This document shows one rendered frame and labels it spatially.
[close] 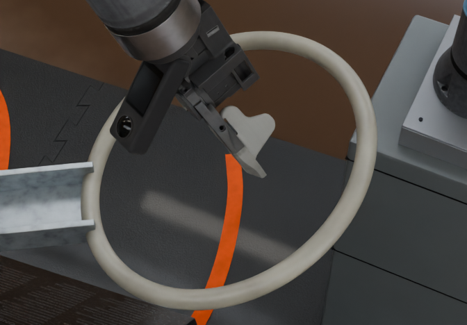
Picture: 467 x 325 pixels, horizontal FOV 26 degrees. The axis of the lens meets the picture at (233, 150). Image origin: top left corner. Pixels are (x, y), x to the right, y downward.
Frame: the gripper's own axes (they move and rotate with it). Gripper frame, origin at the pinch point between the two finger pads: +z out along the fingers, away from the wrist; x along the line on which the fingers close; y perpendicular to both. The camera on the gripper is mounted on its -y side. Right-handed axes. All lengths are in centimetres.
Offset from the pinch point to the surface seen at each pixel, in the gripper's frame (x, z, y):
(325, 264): 74, 154, 11
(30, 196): 43, 27, -26
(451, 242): 26, 103, 29
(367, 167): 4.1, 28.9, 14.9
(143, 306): 48, 77, -28
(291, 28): 153, 156, 58
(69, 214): 36, 30, -23
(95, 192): 35.5, 29.3, -17.3
